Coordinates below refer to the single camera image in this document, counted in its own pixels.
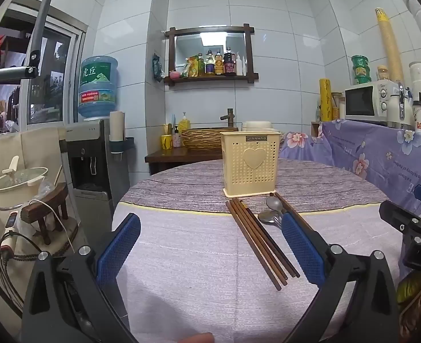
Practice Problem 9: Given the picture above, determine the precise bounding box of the white microwave oven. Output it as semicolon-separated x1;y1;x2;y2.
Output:
344;80;407;126

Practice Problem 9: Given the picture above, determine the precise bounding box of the brown wooden chopstick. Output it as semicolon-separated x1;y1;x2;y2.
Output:
242;200;300;277
231;199;288;286
226;201;282;291
269;193;313;232
274;192;317;230
236;198;295;281

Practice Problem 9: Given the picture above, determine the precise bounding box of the white electric cooking pot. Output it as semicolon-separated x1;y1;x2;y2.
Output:
0;156;50;220

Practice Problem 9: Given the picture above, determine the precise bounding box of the small dark wooden stool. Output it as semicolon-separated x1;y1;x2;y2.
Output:
20;182;70;246

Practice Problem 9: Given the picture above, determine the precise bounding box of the purple tablecloth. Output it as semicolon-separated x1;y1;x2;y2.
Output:
112;159;411;343

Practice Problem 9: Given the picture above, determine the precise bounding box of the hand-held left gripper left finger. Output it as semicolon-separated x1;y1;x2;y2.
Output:
21;213;141;343

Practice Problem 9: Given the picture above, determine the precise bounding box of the wooden framed mirror shelf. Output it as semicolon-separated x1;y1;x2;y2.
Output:
164;24;259;86

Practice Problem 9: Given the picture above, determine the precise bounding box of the white power strip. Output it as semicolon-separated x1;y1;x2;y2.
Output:
0;212;20;258

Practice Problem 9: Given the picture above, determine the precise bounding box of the window with grey frame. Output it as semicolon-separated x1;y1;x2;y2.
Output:
0;0;89;138

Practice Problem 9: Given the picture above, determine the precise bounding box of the cream plastic utensil holder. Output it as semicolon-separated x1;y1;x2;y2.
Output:
220;131;282;199

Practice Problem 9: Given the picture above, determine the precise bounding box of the dark teal wall tray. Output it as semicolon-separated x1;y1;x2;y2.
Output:
110;137;136;155

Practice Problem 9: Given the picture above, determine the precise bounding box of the green wet wipes pack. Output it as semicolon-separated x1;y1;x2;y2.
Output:
151;53;164;83

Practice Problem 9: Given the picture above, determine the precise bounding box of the woven pattern sink basin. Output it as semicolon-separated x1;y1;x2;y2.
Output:
181;127;240;151

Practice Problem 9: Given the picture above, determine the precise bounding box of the yellow seasoning packet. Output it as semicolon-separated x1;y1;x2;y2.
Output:
182;57;197;78

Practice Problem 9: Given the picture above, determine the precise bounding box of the bronze faucet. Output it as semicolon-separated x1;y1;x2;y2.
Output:
220;108;237;128

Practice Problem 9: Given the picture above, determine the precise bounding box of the tall stack of paper cups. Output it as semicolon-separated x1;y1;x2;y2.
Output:
375;7;404;83

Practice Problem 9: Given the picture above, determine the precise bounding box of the person's left hand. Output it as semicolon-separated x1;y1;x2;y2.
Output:
176;332;215;343

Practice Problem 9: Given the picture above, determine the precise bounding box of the blue water jug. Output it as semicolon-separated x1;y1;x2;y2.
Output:
77;56;119;120

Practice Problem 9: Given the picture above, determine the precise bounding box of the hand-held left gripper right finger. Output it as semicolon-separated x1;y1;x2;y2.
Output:
281;212;400;343

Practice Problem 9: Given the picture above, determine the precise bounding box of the chrome tap fixture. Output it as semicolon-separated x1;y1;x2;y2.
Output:
396;82;415;126

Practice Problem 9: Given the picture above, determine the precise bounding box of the white brown rice cooker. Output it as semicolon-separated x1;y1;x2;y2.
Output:
241;121;280;141

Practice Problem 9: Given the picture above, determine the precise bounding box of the large dark soy sauce bottle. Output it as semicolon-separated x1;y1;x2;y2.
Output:
223;47;236;76

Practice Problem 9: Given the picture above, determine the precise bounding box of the yellow wrap roll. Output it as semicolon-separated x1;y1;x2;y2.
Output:
319;78;335;122

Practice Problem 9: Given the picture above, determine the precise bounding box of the drink cup with straw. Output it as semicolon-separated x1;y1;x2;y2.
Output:
412;93;421;131

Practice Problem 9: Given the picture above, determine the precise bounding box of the grey water dispenser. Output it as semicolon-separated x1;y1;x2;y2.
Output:
65;119;130;224

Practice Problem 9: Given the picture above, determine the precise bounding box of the dark wooden sink cabinet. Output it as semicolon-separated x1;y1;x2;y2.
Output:
145;148;225;176

